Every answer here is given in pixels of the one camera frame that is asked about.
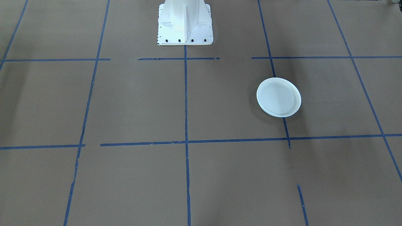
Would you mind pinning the light blue ceramic plate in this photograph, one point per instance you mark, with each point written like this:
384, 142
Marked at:
274, 115
266, 110

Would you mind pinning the white ceramic plate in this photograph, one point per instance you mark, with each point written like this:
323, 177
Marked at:
279, 95

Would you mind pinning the white pillar stand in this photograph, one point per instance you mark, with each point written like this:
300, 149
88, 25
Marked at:
185, 22

